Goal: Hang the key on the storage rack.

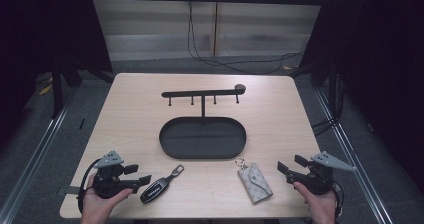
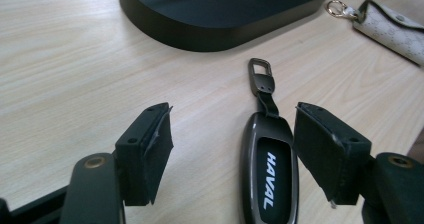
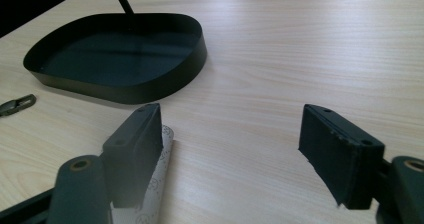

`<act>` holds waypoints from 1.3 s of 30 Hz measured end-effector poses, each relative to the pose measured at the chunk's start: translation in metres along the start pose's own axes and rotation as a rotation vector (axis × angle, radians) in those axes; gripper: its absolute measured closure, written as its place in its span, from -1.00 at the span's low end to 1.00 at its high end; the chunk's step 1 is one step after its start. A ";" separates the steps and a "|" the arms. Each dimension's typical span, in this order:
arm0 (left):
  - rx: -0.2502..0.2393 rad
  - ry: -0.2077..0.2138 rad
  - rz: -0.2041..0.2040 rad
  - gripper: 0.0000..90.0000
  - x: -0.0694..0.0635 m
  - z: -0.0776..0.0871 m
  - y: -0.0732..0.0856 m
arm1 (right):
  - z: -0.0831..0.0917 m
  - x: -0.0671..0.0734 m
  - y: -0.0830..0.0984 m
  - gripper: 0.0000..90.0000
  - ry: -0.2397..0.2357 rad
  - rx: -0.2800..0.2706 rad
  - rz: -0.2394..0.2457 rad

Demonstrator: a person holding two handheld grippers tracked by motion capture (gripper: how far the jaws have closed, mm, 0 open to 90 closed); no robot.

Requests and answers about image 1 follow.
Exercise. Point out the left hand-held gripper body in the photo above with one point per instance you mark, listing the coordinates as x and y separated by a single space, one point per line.
106 180

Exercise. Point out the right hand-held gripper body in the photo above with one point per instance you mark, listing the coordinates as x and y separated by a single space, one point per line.
316 179

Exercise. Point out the black car key fob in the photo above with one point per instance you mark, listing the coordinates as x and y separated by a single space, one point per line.
156 190

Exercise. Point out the grey patterned key pouch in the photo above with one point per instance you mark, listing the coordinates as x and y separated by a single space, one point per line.
255 185

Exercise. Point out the black key rack with tray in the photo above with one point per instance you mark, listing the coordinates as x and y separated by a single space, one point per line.
202 139

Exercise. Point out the person's left hand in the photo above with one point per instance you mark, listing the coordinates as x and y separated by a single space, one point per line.
96 207

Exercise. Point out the person's right hand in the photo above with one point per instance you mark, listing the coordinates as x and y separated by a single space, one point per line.
321 207

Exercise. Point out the black metal stand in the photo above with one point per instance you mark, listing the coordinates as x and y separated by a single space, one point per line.
57 90

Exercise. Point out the yellow floor tape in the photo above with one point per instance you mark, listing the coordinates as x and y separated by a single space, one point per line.
45 90

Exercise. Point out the black curtain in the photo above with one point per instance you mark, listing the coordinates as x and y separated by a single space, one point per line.
383 67
40 27

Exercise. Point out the aluminium floor rail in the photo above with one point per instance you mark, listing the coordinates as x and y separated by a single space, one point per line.
353 157
30 164

